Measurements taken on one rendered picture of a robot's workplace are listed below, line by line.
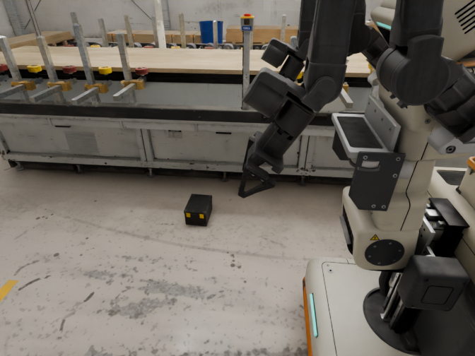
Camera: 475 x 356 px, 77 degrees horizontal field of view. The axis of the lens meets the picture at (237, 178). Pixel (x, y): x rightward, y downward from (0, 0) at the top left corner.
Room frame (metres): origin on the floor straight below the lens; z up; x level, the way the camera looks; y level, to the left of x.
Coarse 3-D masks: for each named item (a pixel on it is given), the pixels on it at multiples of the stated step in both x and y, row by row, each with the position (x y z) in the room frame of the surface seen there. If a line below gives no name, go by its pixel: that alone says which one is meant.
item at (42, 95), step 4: (68, 80) 2.05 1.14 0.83; (72, 80) 2.05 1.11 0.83; (76, 80) 2.10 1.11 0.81; (72, 84) 2.04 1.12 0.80; (48, 88) 1.85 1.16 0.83; (52, 88) 1.85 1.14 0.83; (56, 88) 1.87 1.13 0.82; (60, 88) 1.91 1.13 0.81; (40, 92) 1.77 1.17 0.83; (44, 92) 1.77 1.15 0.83; (48, 92) 1.80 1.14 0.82; (52, 92) 1.83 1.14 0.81; (56, 92) 1.86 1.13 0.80; (32, 96) 1.69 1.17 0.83; (36, 96) 1.69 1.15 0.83; (40, 96) 1.72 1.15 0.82; (44, 96) 1.75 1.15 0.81; (32, 100) 1.67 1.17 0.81; (36, 100) 1.68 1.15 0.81
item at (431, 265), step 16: (432, 224) 0.65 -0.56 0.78; (352, 240) 0.65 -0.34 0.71; (432, 240) 0.63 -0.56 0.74; (416, 256) 0.55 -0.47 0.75; (432, 256) 0.55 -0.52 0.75; (400, 272) 0.63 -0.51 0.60; (416, 272) 0.51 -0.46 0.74; (432, 272) 0.50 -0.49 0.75; (448, 272) 0.50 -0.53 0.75; (464, 272) 0.50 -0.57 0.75; (400, 288) 0.54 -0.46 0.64; (416, 288) 0.50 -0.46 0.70; (432, 288) 0.49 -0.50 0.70; (448, 288) 0.49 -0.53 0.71; (416, 304) 0.49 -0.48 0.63; (432, 304) 0.49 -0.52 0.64; (448, 304) 0.48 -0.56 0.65
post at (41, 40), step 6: (42, 36) 1.97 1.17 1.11; (42, 42) 1.94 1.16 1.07; (42, 48) 1.94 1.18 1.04; (42, 54) 1.94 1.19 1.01; (48, 54) 1.96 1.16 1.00; (48, 60) 1.94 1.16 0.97; (48, 66) 1.94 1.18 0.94; (48, 72) 1.94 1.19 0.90; (54, 72) 1.96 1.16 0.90; (54, 78) 1.94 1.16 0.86; (60, 96) 1.94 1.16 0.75
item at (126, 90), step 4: (144, 76) 2.04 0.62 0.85; (144, 80) 2.01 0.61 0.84; (132, 84) 1.85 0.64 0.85; (124, 88) 1.76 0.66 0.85; (128, 88) 1.76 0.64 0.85; (132, 88) 1.82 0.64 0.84; (120, 92) 1.69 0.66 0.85; (124, 92) 1.71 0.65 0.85; (128, 92) 1.75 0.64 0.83; (112, 96) 1.62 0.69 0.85; (116, 96) 1.62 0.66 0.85; (120, 96) 1.65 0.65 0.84; (124, 96) 1.70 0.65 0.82; (116, 100) 1.62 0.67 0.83
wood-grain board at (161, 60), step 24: (24, 48) 2.83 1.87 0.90; (48, 48) 2.83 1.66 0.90; (72, 48) 2.83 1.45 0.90; (96, 48) 2.83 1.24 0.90; (144, 48) 2.83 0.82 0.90; (168, 72) 2.06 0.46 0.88; (192, 72) 2.04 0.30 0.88; (216, 72) 2.03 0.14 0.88; (240, 72) 2.01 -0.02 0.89; (360, 72) 1.95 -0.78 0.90
